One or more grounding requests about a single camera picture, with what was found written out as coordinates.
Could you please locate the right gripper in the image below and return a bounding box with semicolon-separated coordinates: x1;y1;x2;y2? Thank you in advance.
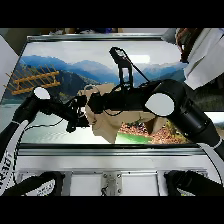
87;92;108;114

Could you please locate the beige sweatshirt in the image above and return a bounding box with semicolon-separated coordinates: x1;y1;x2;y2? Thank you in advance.
77;82;168;145

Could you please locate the yellow wooden rack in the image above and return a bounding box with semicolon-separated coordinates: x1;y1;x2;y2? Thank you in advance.
3;64;61;97

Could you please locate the dark brown garment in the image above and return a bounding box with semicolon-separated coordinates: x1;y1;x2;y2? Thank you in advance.
175;27;205;64

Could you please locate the white garment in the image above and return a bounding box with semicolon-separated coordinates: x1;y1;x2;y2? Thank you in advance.
183;27;224;90

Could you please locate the black cable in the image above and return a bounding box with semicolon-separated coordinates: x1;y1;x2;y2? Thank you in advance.
24;118;66;132
126;57;152;83

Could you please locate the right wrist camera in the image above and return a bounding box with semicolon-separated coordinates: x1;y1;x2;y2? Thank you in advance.
109;46;135;89

